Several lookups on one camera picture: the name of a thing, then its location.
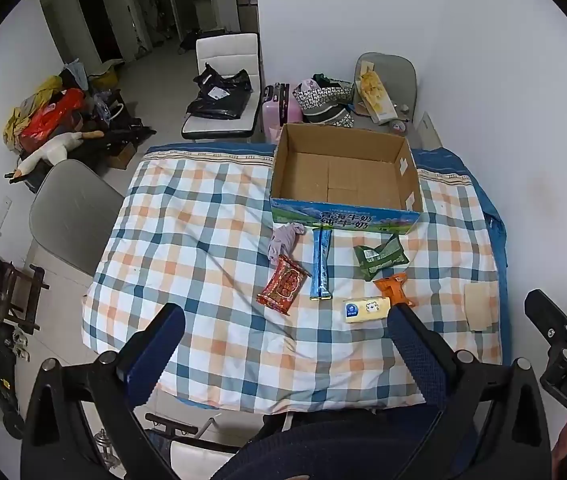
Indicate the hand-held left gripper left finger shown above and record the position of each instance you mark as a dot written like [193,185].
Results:
[153,342]

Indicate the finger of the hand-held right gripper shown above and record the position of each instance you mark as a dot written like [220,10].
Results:
[548,317]

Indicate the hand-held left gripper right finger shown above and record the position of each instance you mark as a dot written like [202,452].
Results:
[416,355]

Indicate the yellow white snack packet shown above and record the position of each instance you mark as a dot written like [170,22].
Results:
[363,310]

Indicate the orange snack packet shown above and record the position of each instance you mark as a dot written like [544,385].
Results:
[391,287]

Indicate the green snack packet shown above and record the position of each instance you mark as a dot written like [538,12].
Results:
[378,260]

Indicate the long blue snack packet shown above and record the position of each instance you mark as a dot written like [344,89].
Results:
[321,265]

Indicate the red snack packet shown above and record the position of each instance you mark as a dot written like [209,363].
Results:
[283,285]

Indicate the purple sock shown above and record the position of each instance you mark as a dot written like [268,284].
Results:
[283,242]

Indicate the beige paper sheet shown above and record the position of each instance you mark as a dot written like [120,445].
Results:
[481,305]

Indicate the plaid blanket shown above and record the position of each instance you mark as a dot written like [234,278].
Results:
[203,240]

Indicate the metal dumbbell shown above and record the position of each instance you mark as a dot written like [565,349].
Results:
[106,447]

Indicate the black framed chair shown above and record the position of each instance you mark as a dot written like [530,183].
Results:
[198,455]

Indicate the grey shell chair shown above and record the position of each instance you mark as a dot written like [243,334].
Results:
[73,210]

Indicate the dark wooden rack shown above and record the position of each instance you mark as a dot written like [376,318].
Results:
[11,280]

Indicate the small brown cardboard box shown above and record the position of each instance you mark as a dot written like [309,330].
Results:
[121,156]

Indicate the pile of black bags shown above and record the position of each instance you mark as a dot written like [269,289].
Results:
[123,130]

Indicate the white goose plush toy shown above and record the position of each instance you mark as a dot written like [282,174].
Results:
[56,150]

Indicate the white board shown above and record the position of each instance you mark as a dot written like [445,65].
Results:
[431,130]

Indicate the red plastic bag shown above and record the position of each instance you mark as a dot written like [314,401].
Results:
[53,112]

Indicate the black plastic bag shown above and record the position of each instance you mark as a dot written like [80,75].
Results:
[218,95]

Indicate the yellow chips packet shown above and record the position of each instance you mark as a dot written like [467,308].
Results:
[376,92]

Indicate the pink suitcase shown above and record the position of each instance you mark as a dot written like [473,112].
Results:
[283,110]

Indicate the yellow bin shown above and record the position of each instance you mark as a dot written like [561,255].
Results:
[107,79]

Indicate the black white patterned tote bag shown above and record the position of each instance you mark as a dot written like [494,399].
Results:
[326,102]

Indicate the yellow cloth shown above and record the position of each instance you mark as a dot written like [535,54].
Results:
[38,90]

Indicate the light blue cloth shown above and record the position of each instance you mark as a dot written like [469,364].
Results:
[79,72]

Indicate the grey cushioned chair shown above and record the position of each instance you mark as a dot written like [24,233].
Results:
[393,67]

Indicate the white padded chair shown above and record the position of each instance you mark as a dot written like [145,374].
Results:
[223,47]

